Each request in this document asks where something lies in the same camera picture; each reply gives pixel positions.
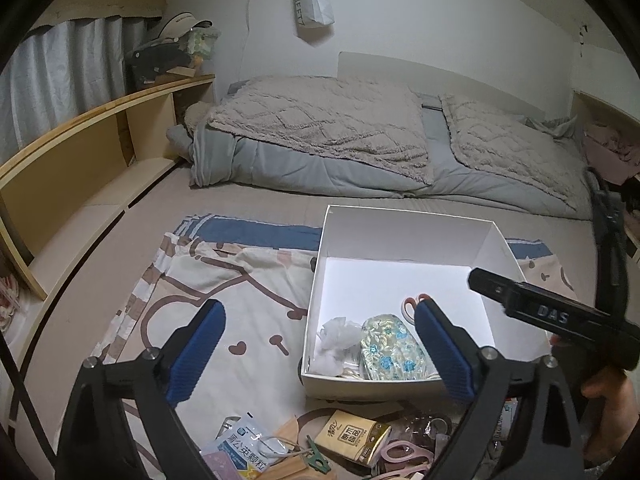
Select green key tag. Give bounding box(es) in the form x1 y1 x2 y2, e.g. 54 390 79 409
306 435 332 473

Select grey quilt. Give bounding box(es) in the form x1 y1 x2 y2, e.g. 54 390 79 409
165 76 596 221

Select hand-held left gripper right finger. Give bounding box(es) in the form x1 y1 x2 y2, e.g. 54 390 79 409
414 298 586 480

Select pink clothes pile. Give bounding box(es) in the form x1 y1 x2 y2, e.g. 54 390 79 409
582 122 640 186

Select blue white yellow sachet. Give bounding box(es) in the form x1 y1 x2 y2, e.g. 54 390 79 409
200 411 283 480

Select long wooden shelf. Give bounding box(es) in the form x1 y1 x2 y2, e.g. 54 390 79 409
0 74 216 301

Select grey curtain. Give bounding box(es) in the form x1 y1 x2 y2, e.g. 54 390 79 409
0 16 148 161

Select wooden cubby shelf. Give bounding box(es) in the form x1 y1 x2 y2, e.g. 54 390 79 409
570 89 640 251

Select white tissue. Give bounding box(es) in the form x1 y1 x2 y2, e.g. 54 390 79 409
312 316 363 378

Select white cardboard box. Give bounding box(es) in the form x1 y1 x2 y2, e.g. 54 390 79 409
299 204 553 403

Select person's right hand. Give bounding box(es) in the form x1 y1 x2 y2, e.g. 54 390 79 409
580 364 640 466

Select floral embroidered pouch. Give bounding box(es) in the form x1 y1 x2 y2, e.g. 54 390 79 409
360 314 441 382

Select thick black cable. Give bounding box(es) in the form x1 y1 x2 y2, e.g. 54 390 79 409
587 167 632 311

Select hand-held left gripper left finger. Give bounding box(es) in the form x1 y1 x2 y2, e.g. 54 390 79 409
55 298 227 480

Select small lilac packet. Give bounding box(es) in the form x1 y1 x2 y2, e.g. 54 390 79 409
200 450 238 480

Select white headboard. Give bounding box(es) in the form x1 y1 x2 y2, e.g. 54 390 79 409
337 51 573 121

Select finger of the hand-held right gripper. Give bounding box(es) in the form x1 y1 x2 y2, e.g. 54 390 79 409
467 267 523 312

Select green plush toy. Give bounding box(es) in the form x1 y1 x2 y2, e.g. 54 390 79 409
185 27 221 68

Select yellow tissue packet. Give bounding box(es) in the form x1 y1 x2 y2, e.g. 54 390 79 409
312 409 392 465

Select white cap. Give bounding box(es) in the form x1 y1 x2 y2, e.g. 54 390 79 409
159 11 213 41

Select white orange handled scissors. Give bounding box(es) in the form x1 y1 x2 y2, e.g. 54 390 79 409
400 294 433 326

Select cartoon printed blanket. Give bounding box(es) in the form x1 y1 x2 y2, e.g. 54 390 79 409
95 215 596 480

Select beige textured blanket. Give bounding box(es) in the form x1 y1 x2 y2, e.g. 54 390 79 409
205 76 433 185
439 94 593 213

